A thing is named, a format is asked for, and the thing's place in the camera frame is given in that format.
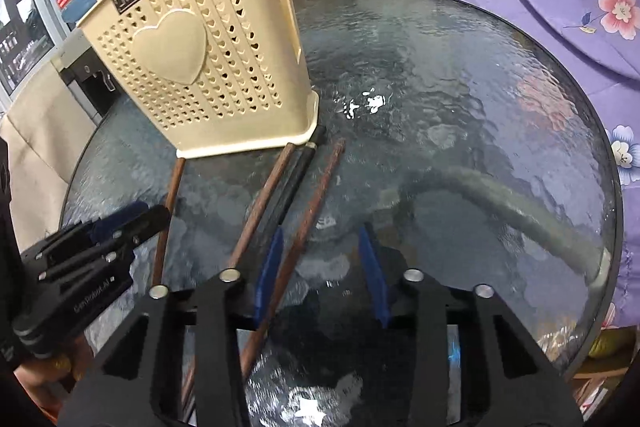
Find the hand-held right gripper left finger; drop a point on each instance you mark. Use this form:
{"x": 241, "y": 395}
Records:
{"x": 267, "y": 277}

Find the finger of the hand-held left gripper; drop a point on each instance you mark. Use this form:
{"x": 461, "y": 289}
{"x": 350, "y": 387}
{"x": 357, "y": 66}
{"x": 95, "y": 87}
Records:
{"x": 117, "y": 217}
{"x": 145, "y": 222}

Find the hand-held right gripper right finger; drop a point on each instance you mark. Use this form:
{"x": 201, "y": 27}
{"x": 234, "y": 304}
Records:
{"x": 375, "y": 277}

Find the black chopstick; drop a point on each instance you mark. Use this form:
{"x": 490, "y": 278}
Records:
{"x": 300, "y": 172}

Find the beige perforated utensil holder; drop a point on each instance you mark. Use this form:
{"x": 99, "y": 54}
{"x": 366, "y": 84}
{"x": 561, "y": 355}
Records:
{"x": 200, "y": 72}

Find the person's left hand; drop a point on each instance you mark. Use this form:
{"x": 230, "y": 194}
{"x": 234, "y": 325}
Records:
{"x": 37, "y": 382}

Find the grey water dispenser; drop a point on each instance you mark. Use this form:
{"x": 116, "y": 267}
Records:
{"x": 85, "y": 72}

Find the sliding glass window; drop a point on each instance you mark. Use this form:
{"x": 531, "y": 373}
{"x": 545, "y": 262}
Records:
{"x": 22, "y": 32}

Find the round glass table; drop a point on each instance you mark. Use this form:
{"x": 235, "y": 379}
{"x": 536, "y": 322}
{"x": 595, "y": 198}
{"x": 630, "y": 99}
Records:
{"x": 475, "y": 82}

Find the yellow bag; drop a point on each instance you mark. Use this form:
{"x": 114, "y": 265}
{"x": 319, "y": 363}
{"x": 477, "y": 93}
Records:
{"x": 610, "y": 342}

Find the purple floral cloth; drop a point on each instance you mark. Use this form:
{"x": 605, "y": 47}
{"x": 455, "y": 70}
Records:
{"x": 550, "y": 7}

